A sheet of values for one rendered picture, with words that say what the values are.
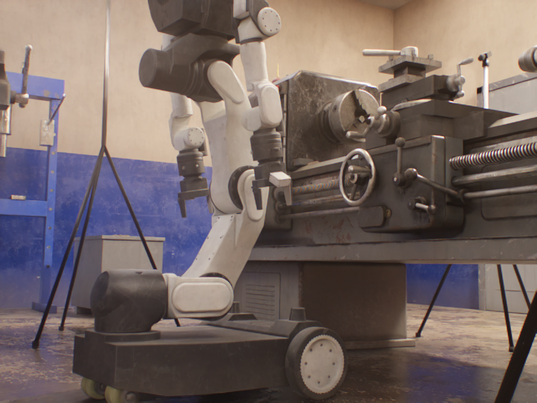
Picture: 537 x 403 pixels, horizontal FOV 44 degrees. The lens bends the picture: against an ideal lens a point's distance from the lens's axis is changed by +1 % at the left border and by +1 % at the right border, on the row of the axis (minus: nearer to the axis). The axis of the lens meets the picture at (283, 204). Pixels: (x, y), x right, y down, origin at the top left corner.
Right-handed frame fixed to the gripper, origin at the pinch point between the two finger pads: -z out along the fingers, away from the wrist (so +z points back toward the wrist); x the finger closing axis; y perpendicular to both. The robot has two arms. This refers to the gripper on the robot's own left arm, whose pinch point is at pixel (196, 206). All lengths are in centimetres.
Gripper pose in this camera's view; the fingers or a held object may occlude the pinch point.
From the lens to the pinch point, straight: 227.6
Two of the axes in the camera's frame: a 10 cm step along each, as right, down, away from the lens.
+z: -1.4, -9.9, -0.3
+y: -6.0, 0.6, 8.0
